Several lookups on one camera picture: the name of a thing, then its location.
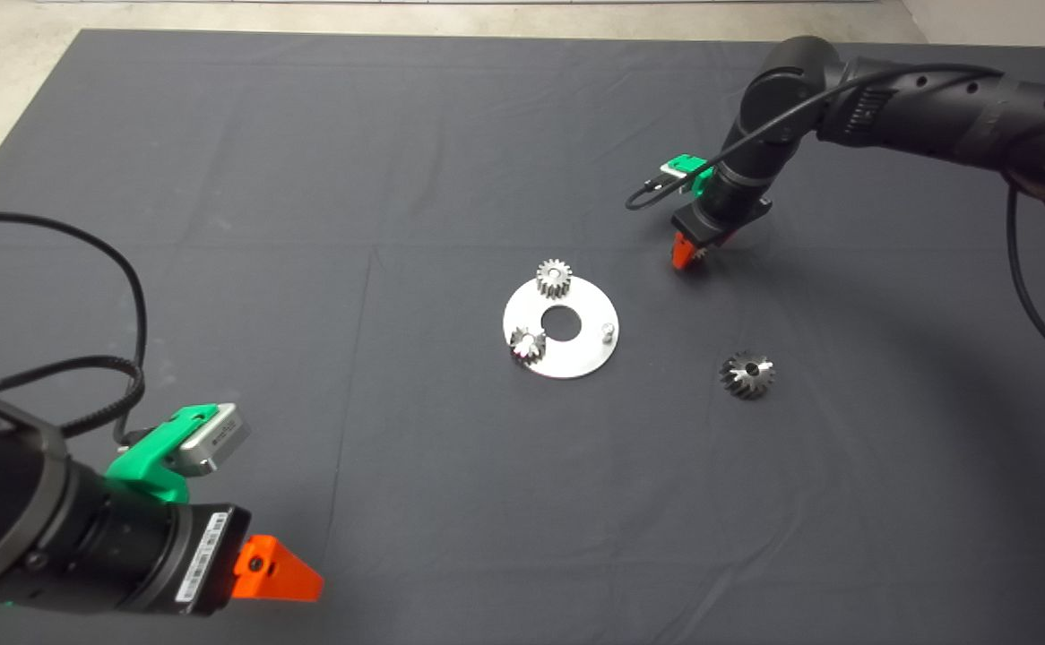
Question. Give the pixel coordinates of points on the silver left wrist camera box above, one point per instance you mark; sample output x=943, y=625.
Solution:
x=218, y=432

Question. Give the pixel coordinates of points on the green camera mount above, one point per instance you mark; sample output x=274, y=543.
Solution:
x=691, y=166
x=137, y=461

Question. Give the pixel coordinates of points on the small dark steel gear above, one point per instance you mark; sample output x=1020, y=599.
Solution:
x=702, y=259

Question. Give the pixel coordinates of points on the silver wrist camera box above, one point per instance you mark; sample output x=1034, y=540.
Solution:
x=218, y=432
x=675, y=173

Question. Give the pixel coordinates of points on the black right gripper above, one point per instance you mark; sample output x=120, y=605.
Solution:
x=720, y=219

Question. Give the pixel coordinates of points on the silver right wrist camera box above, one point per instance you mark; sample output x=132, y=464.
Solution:
x=675, y=173

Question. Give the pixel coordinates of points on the green right camera mount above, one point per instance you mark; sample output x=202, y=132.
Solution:
x=691, y=166

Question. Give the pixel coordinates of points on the dark grey table cloth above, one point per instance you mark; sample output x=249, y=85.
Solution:
x=397, y=179

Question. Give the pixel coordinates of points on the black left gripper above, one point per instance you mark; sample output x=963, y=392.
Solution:
x=204, y=560

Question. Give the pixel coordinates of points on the large steel gear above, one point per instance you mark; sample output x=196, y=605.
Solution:
x=738, y=381

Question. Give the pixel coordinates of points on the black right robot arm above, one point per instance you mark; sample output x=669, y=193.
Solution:
x=935, y=107

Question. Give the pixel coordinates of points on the green left camera mount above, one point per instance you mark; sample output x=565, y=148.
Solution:
x=137, y=461

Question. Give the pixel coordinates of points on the round metal plate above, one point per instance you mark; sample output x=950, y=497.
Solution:
x=567, y=363

